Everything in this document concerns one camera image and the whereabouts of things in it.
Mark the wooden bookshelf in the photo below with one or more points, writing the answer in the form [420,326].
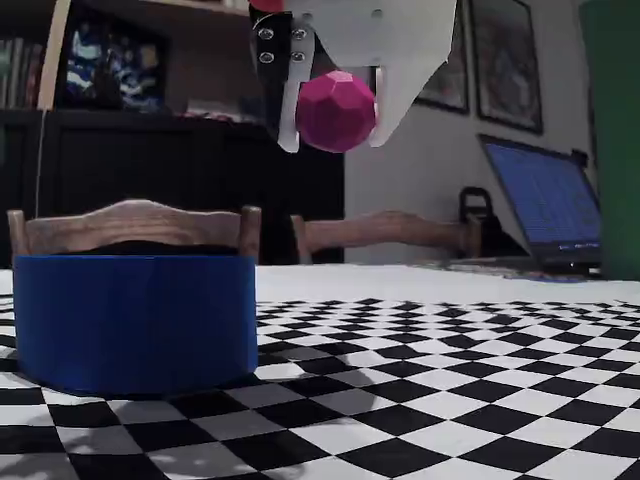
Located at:
[210,60]

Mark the light wooden chair back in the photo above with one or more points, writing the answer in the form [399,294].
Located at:
[380,230]

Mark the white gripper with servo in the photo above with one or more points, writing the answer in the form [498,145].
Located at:
[380,35]

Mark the starry night painting print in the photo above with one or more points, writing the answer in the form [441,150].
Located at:
[115,65]

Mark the checkerboard printed white sheet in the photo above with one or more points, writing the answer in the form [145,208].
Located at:
[450,400]

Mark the framed wall picture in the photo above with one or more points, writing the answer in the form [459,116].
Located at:
[505,65]
[452,85]

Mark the row of upright books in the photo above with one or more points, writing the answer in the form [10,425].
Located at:
[20,75]

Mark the open black laptop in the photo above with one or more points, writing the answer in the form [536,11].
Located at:
[545,200]

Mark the dark wooden chair back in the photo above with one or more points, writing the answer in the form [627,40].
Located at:
[130,225]

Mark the blue round box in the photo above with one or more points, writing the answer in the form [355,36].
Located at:
[135,325]

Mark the pink faceted ball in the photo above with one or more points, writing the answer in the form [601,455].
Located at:
[335,110]

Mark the black cabinet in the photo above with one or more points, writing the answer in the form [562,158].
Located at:
[150,160]

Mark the large green atlas book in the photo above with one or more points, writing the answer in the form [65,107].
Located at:
[620,150]

